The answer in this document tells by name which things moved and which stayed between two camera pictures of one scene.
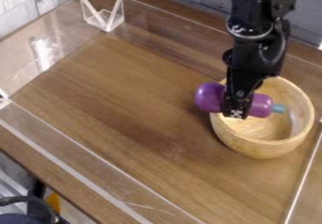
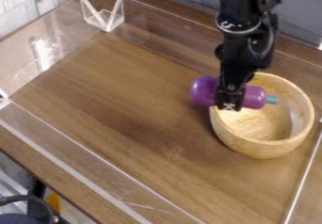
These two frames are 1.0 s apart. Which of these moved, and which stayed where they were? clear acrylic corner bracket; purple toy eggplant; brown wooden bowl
Moved: purple toy eggplant
Stayed: brown wooden bowl; clear acrylic corner bracket
